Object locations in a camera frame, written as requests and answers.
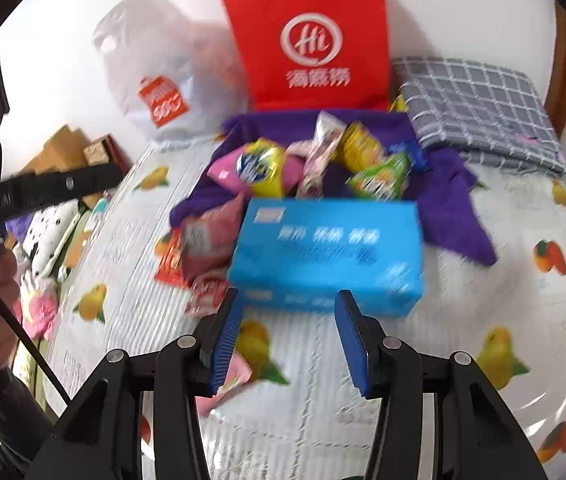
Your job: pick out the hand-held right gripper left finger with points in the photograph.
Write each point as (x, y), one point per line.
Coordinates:
(225, 345)

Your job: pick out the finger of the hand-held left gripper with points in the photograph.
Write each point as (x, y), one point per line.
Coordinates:
(88, 180)

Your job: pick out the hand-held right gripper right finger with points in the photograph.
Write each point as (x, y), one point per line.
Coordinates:
(350, 345)

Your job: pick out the blue box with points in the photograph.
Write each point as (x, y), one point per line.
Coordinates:
(328, 255)

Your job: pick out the yellow blue snack packet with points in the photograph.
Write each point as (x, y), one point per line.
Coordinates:
(260, 167)

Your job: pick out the yellow triangular snack packet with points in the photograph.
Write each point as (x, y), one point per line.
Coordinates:
(360, 147)

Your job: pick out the person's left forearm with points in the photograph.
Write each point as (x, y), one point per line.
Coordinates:
(8, 410)

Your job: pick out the light pink snack packet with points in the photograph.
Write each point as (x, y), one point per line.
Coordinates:
(235, 375)

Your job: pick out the cardboard boxes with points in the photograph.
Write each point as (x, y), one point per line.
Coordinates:
(73, 150)

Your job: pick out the polka dot cloth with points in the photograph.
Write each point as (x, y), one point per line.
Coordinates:
(53, 230)

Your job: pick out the orange snack packet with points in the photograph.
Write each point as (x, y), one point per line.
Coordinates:
(170, 260)

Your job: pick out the pink red snack packet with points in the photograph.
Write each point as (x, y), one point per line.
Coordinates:
(213, 240)

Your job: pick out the pink soft item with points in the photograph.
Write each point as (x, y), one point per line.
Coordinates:
(38, 307)

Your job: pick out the fruit print bed sheet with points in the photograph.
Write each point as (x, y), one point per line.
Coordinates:
(463, 300)

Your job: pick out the white plastic bag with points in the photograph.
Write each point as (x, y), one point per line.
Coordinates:
(163, 60)

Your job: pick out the purple towel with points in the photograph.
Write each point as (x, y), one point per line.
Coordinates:
(448, 210)

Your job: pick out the pink white long snack packet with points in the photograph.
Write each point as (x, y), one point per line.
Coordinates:
(320, 155)

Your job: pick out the small blue snack packet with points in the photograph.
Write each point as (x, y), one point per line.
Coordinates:
(410, 154)

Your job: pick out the yellow green snack packet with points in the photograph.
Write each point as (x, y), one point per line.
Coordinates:
(399, 105)

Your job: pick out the red paper bag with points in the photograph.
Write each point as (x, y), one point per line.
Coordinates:
(313, 45)

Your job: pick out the grey checked folded cloth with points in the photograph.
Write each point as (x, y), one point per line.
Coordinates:
(478, 105)

